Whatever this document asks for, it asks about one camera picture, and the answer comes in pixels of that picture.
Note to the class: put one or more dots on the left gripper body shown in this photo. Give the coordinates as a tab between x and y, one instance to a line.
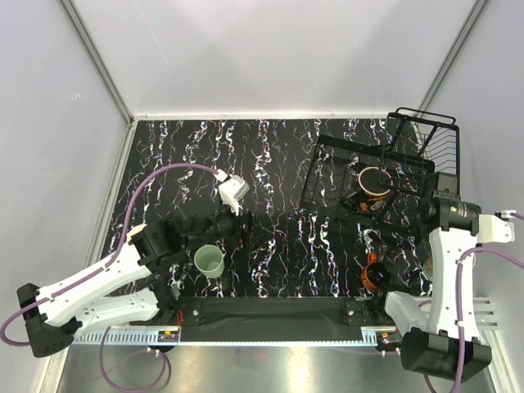
225	224

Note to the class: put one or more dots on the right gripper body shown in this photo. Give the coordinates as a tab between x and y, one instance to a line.
422	227

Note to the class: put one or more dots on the black skull mug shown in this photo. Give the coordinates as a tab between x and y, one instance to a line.
367	192

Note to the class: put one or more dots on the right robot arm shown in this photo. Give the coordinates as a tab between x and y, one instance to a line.
445	342

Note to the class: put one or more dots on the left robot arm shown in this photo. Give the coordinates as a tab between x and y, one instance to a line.
129	286

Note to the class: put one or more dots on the green cup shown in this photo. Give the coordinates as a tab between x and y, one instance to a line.
209	260

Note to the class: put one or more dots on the beige printed mug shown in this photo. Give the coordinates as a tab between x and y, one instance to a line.
427	268

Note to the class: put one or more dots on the cream cup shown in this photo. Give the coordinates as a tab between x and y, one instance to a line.
134	231

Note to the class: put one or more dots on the orange black mug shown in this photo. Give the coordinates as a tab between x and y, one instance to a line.
374	274

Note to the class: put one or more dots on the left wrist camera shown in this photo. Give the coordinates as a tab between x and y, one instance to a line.
232	189

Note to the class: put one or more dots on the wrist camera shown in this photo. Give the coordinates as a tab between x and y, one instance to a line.
497	227
232	189

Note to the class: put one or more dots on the black wire dish rack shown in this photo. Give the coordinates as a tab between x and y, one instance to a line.
409	145

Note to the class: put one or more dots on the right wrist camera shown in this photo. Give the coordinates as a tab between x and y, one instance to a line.
497	227

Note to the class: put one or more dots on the slotted cable duct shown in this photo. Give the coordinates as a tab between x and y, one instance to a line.
195	336

